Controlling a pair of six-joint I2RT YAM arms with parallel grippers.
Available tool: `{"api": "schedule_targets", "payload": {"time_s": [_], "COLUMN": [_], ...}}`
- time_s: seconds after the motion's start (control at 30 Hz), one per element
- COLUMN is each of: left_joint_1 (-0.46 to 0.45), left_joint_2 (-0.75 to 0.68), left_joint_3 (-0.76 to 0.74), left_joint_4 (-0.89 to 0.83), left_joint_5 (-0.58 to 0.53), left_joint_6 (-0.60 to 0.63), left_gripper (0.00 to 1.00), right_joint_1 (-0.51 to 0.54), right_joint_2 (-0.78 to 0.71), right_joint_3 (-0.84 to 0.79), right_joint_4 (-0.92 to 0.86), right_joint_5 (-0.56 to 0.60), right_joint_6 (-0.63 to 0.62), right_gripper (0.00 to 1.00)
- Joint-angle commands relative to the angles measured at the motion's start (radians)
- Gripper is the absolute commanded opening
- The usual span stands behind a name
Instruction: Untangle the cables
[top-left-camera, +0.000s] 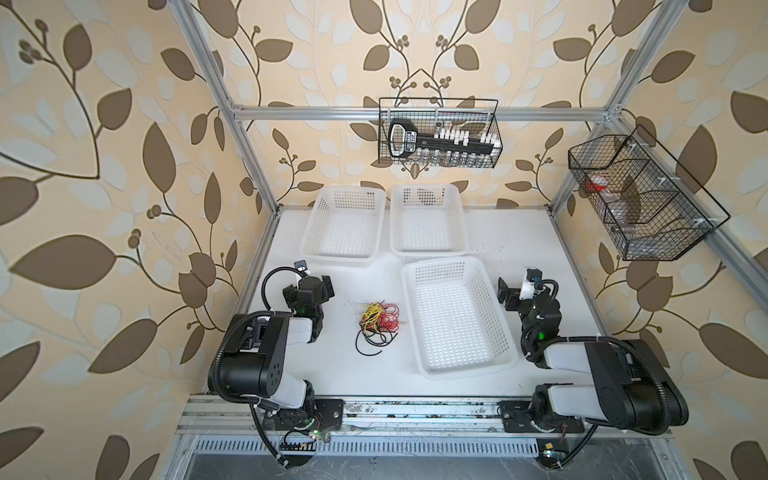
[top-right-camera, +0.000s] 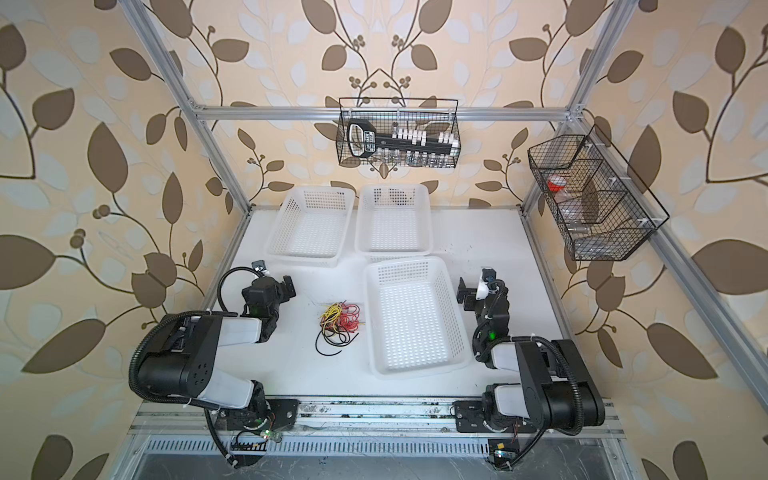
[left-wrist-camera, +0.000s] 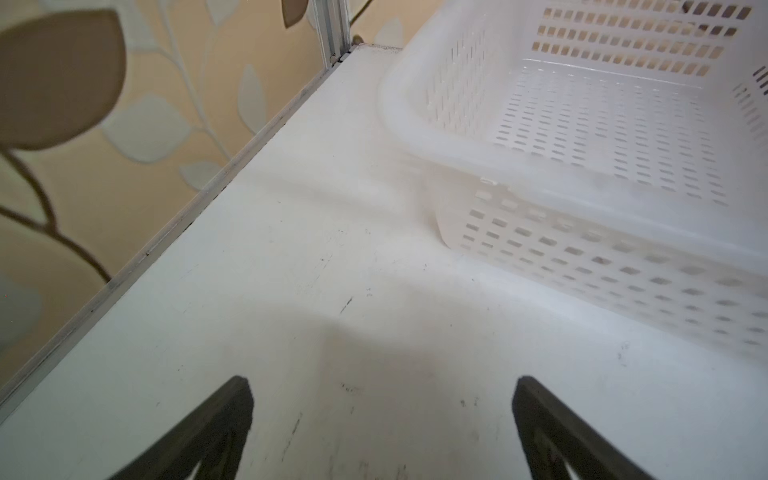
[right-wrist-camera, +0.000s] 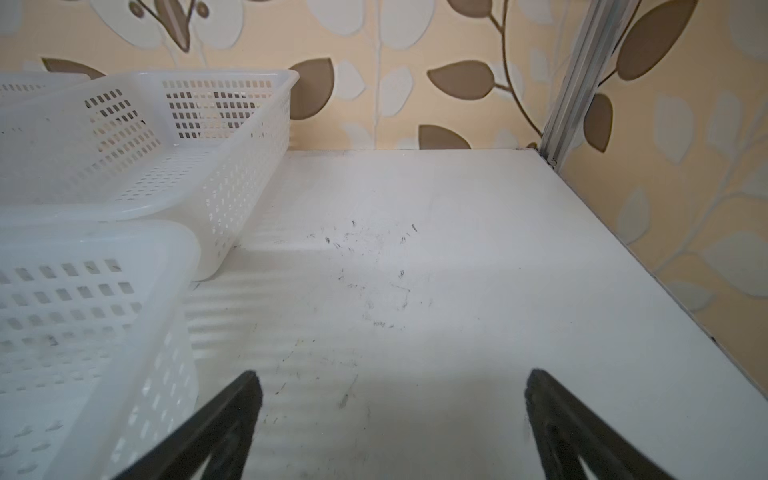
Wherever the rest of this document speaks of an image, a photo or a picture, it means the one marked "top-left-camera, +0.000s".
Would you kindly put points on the red capped item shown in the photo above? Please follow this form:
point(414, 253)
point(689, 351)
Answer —
point(596, 184)

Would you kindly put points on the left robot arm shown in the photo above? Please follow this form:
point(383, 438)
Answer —
point(249, 365)

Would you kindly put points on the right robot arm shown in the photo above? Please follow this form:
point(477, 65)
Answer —
point(629, 388)

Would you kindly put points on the back left white basket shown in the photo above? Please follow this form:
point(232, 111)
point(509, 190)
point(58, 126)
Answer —
point(345, 226)

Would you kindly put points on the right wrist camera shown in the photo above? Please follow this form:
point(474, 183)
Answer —
point(528, 288)

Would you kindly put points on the back middle white basket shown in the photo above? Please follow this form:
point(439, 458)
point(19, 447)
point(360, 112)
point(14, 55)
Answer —
point(427, 222)

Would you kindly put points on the right black wire basket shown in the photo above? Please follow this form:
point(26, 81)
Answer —
point(656, 208)

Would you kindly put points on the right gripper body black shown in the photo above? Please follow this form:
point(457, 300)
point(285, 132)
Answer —
point(512, 294)

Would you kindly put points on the black wire basket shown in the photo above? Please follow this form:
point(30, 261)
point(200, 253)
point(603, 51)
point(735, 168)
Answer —
point(656, 208)
point(469, 113)

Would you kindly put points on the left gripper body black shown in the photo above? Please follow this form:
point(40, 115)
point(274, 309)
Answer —
point(321, 287)

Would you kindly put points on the black tool with handle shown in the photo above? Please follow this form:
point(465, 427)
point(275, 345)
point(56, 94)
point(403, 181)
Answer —
point(404, 139)

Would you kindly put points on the back black wire basket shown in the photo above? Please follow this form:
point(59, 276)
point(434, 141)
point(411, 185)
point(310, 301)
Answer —
point(469, 113)

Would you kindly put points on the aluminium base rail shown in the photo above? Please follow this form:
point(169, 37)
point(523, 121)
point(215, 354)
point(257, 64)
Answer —
point(371, 426)

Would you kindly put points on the front white plastic basket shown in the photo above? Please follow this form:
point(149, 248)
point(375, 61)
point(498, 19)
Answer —
point(457, 325)

